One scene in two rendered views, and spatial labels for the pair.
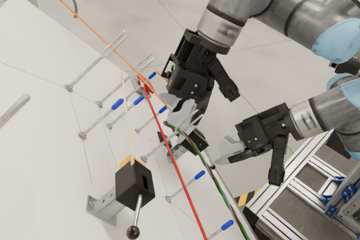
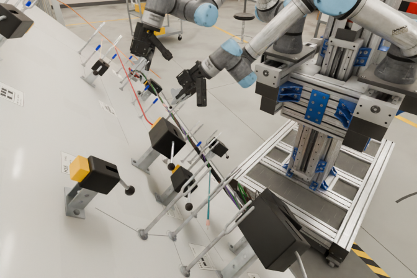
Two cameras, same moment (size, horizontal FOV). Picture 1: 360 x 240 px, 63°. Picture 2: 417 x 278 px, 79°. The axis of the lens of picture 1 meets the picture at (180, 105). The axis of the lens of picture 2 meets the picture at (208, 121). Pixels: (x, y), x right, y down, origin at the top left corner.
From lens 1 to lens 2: 55 cm
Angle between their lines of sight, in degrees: 7
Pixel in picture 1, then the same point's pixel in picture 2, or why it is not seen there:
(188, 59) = (138, 35)
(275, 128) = (196, 74)
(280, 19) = (181, 11)
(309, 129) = (210, 69)
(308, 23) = (190, 9)
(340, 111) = (221, 55)
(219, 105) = (215, 120)
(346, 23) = (203, 5)
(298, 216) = (267, 179)
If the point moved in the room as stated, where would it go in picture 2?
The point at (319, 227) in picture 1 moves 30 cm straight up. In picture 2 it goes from (282, 184) to (290, 152)
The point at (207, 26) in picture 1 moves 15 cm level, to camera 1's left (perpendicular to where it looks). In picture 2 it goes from (144, 17) to (102, 16)
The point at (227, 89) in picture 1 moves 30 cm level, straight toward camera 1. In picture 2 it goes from (164, 52) to (126, 88)
